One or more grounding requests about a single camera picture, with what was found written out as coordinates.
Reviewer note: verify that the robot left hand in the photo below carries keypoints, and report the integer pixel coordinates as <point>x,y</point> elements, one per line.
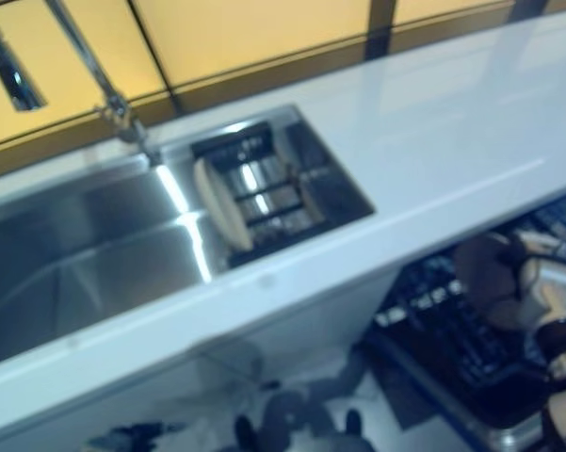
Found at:
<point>127,435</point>

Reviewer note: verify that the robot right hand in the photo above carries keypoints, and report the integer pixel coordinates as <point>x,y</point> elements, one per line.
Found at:
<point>515,263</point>

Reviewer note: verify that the cream ceramic plate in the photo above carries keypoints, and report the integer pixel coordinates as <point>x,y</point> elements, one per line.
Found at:
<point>223,207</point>

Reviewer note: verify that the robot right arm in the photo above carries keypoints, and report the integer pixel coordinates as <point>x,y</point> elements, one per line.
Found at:
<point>560,282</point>

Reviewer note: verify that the stainless steel sink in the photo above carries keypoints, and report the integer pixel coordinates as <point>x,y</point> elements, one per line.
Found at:
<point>99,245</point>

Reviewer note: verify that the black dish drying rack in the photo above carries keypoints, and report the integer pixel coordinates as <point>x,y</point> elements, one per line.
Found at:
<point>263,202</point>

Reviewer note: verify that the chrome kitchen faucet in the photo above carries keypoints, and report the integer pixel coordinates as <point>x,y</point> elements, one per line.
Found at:
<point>108,101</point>

